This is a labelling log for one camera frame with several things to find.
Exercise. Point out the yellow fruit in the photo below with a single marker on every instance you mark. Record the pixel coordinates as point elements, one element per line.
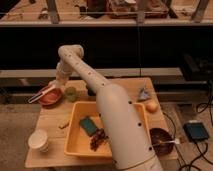
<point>151,106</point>

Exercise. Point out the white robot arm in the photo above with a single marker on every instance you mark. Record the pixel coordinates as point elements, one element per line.
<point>107,94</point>

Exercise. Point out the black foot pedal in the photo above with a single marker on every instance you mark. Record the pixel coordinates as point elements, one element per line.
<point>195,132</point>

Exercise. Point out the small dark cup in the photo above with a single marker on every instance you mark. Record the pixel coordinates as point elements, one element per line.
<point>90,91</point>

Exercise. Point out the blue crumpled cloth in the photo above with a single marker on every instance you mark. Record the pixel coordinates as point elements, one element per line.
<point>144,95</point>

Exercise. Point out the green sponge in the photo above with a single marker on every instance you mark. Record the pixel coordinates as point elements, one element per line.
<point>88,126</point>

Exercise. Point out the yellow plastic tub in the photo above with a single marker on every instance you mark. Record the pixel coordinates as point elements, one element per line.
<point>83,140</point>

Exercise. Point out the red bowl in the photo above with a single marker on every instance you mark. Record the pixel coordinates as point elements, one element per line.
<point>51,97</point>

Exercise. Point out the green cup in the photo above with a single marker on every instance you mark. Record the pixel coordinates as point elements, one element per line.
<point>71,94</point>

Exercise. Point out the small yellow block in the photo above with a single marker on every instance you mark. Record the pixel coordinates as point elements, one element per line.
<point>63,125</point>

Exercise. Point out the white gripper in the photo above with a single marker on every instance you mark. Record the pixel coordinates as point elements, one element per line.
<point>62,77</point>

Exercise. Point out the dark brown bowl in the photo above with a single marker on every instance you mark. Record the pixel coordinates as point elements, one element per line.
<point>158,135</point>

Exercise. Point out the white paper cup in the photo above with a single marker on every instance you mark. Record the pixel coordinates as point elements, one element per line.
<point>39,141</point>

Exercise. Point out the white spoon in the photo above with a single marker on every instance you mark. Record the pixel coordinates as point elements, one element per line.
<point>175,141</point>

